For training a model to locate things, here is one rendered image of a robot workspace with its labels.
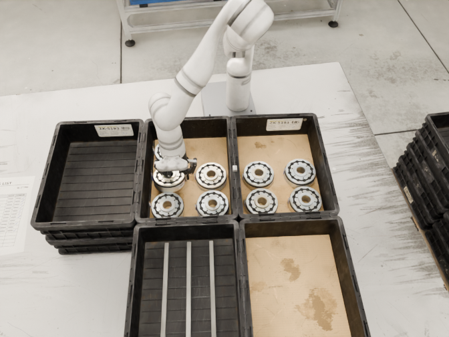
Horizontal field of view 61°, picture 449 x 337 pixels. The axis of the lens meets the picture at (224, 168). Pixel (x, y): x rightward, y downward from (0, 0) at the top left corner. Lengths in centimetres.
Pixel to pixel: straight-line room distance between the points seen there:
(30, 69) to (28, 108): 139
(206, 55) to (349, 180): 82
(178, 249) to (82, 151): 52
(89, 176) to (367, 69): 228
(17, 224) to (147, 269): 56
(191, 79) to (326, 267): 67
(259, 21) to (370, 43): 250
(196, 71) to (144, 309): 66
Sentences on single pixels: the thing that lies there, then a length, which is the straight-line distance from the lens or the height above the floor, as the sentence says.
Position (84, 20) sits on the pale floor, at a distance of 358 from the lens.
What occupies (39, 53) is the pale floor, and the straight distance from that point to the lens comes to 337.
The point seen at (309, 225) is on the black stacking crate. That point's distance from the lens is 116.
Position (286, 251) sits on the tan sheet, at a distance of 118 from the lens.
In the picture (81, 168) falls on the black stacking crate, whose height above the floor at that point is 83.
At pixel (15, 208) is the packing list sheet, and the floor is 70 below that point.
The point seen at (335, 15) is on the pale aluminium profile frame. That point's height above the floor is 10.
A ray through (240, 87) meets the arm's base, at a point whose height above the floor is 93.
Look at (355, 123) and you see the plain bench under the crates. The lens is 170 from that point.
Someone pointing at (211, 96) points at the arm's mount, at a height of 81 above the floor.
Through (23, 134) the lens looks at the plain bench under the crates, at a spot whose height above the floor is 70.
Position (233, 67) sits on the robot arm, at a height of 101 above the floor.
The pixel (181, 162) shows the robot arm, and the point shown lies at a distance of 108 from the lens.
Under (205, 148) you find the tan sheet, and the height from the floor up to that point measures 83.
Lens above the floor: 191
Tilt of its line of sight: 56 degrees down
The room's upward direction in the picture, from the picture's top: straight up
